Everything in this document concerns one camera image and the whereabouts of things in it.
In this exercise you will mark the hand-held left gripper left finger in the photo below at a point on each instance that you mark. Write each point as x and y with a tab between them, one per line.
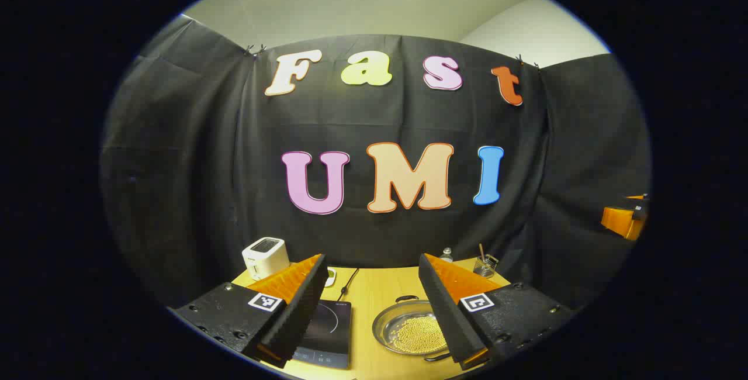
298	315

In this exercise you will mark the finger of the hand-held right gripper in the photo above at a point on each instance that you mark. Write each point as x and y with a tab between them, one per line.
619	219

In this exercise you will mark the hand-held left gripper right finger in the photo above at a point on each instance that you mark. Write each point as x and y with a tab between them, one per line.
447	315

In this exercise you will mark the black induction cooktop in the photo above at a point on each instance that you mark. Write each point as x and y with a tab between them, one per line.
330	327

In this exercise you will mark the pile of yellow beans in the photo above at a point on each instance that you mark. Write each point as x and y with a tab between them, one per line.
418	334

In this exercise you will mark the white divided dish with beans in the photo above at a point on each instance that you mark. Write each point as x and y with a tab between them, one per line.
331	277

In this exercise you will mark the white toaster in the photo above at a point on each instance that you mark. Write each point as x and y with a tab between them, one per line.
266	257

